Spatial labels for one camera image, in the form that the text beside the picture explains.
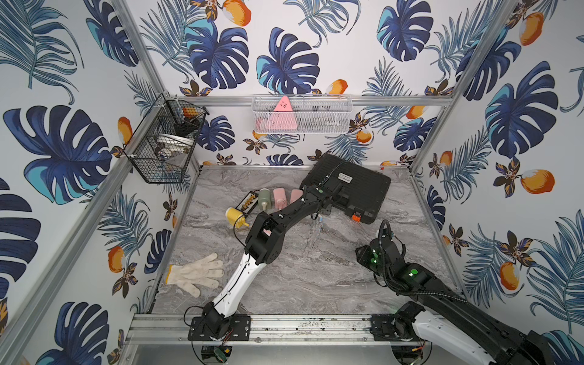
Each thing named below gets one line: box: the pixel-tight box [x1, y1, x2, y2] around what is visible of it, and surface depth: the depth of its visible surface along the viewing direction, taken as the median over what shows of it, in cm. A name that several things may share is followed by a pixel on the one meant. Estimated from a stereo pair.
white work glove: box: [165, 252, 225, 298], surface depth 87 cm
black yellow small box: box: [234, 190, 259, 216], surface depth 108 cm
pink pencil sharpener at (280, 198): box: [272, 187, 287, 211], surface depth 104 cm
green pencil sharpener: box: [257, 187, 273, 213], surface depth 103 cm
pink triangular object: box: [260, 95, 299, 131], surface depth 92 cm
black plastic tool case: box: [300, 152, 392, 225], surface depth 105 cm
